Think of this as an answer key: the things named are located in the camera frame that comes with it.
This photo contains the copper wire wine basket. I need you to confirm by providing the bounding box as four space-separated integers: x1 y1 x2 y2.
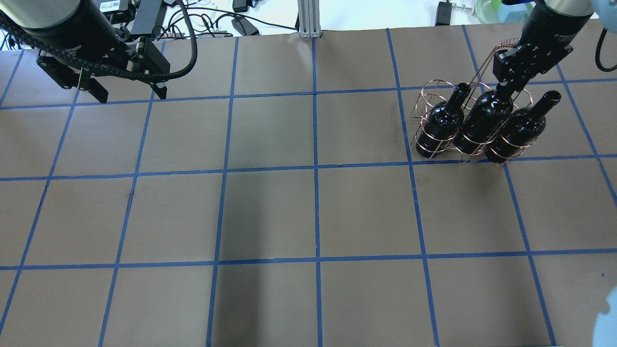
412 39 530 164

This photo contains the dark bottle in basket right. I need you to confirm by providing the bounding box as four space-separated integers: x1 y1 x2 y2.
484 90 562 164

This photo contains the black power adapter brick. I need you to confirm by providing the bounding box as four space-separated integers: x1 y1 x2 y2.
130 0 167 40

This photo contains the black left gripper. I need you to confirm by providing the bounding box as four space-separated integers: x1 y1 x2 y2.
37 14 171 105

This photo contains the aluminium frame post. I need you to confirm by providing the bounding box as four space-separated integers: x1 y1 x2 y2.
297 0 322 38

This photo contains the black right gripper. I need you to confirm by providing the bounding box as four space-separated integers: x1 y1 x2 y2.
493 5 593 101

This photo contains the dark bottle in basket left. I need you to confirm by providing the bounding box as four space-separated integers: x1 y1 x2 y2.
415 82 471 160

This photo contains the black power adapter on table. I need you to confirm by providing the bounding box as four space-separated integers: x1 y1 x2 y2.
434 0 453 27

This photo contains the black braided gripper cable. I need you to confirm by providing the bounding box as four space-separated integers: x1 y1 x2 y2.
0 0 198 81

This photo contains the green glass bowl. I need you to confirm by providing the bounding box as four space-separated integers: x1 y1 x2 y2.
475 0 533 24

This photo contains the dark bottle in basket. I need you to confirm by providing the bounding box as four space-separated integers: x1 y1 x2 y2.
484 90 562 164
415 82 471 160

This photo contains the dark wine bottle being moved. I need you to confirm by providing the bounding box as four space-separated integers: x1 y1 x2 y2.
452 88 513 156

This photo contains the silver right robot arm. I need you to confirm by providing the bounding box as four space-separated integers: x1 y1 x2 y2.
492 0 616 99

